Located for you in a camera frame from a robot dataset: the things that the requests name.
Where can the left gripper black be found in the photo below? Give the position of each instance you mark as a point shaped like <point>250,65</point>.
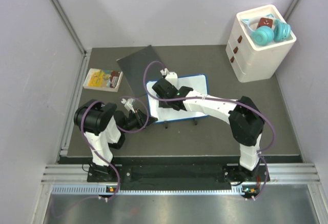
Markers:
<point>142,118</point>

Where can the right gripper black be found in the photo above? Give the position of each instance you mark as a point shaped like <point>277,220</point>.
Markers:
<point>163,104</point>

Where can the blue framed whiteboard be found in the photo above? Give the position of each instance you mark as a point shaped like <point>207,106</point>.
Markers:
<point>165,114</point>

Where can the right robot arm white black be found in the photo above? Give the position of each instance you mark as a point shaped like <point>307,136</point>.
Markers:
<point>246,125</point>

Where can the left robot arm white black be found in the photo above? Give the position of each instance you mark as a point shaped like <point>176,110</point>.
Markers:
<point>104,127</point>

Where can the dark grey notebook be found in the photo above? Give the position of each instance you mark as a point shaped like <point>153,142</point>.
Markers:
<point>133,67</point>

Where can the yellow picture book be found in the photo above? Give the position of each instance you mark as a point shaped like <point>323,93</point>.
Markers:
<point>103,80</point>

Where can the white drawer cabinet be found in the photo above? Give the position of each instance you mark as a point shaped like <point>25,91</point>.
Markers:
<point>250,61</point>

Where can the teal headphones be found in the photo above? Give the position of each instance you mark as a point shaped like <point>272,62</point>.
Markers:
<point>262,36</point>

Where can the brown square toy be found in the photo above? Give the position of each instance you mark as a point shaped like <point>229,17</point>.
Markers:
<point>265,22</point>

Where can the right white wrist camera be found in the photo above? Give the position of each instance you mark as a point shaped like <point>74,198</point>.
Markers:
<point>170,76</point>

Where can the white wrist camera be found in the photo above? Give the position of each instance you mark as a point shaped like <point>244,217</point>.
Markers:
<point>128,104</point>
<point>170,76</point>

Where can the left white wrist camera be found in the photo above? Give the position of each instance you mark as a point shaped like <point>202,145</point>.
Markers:
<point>128,104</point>

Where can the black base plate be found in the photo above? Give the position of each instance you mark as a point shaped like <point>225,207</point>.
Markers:
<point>185,177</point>

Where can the grey slotted cable duct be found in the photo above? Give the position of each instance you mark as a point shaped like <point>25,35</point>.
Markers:
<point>107,190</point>

